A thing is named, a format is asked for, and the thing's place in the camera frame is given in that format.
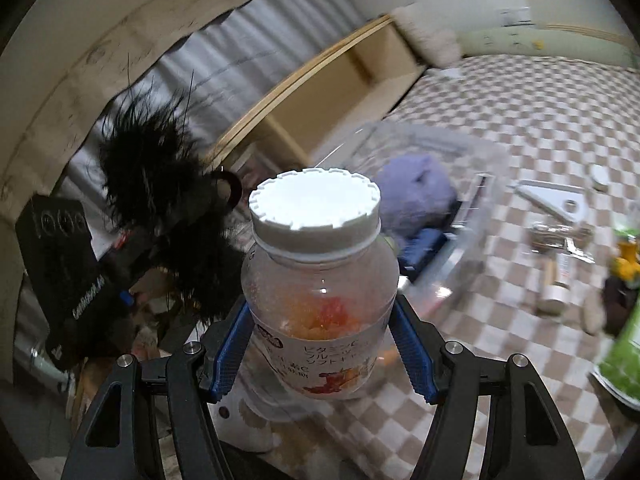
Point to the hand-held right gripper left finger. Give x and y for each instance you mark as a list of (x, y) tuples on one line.
[(231, 355)]

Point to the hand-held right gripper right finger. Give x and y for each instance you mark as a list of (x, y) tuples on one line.
[(414, 355)]

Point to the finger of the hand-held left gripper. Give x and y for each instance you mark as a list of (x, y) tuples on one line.
[(135, 247), (125, 299)]

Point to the clear plastic container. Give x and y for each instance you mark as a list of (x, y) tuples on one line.
[(467, 240)]

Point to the black feather duster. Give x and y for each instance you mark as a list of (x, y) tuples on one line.
[(150, 170)]

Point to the green foam bolster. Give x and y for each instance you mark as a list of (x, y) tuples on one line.
[(525, 42)]

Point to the beige curtain valance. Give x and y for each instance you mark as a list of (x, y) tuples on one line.
[(75, 60)]

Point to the wooden bedside shelf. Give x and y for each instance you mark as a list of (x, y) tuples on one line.
[(350, 75)]

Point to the yellow toy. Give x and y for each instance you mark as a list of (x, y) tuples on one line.
[(627, 262)]

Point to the dark blue item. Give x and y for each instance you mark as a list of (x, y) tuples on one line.
[(422, 250)]

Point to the small white round item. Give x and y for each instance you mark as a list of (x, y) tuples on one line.
[(599, 176)]

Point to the grey curtain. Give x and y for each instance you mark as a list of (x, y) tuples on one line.
[(260, 40)]

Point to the brown furry item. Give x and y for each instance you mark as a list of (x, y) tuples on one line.
[(617, 305)]

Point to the white fluffy pillow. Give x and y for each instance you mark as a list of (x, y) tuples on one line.
[(430, 40)]

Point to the green dotted tissue pack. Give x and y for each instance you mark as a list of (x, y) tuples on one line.
[(625, 360)]

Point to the checkered bed sheet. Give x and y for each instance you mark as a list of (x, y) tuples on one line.
[(525, 125)]

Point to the white wall switch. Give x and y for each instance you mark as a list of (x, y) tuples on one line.
[(515, 17)]

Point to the purple plush toy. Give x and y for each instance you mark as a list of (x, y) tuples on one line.
[(415, 190)]

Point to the gummy bottle with white cap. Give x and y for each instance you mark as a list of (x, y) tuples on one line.
[(315, 200)]

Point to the white triangular board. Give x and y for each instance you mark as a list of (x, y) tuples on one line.
[(545, 195)]

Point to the small white tube bottle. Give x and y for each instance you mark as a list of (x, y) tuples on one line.
[(552, 295)]

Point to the leopard hair clip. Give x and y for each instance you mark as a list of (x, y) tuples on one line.
[(550, 235)]

